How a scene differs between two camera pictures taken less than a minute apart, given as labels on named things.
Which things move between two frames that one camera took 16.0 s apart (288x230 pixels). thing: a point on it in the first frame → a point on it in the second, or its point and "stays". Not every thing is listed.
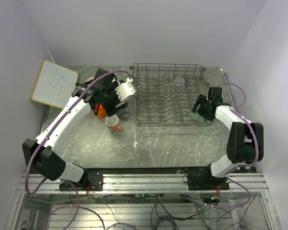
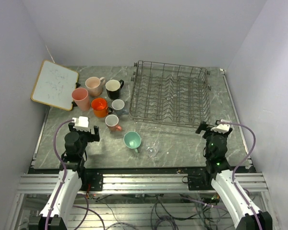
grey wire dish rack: [165, 93] stays
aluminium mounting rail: [146, 183] stays
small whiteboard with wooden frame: [54, 84] stays
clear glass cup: [179, 85] → [152, 147]
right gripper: [201, 100] → [202, 127]
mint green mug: [196, 117] → [132, 140]
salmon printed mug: [112, 123] stays
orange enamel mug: [99, 110] stays
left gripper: [112, 109] → [91, 136]
